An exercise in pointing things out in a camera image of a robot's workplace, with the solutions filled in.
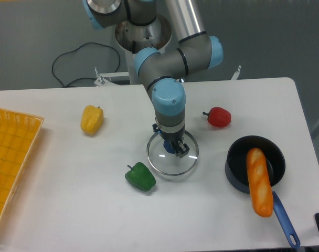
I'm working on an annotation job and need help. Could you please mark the yellow toy bell pepper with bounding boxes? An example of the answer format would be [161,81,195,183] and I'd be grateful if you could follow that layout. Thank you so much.
[80,105,104,135]

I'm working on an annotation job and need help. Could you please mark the yellow woven basket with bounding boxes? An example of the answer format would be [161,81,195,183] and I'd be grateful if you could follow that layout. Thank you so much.
[0,108,44,222]

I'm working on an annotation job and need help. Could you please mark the black pot blue handle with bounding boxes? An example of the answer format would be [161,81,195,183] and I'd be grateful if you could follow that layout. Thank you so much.
[225,135,301,249]

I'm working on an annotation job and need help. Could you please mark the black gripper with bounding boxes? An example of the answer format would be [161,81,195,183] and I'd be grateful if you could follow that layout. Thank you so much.
[152,123,189,158]

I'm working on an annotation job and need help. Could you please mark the green toy bell pepper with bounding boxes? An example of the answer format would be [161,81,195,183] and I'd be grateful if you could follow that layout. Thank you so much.
[125,162,156,192]

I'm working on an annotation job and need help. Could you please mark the black cable on floor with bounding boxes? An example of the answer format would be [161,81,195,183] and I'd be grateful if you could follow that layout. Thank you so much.
[51,42,121,88]

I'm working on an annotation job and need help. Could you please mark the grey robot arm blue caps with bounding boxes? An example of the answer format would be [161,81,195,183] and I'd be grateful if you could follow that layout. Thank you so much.
[83,1,224,157]

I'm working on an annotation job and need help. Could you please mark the toy baguette bread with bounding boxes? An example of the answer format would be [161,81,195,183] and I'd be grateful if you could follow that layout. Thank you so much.
[246,148,273,218]

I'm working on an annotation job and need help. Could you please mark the red toy bell pepper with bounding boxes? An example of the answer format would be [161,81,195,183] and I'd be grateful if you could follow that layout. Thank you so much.
[203,107,232,128]

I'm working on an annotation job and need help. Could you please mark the glass pot lid blue knob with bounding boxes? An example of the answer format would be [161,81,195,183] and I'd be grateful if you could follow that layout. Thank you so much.
[146,131,199,176]

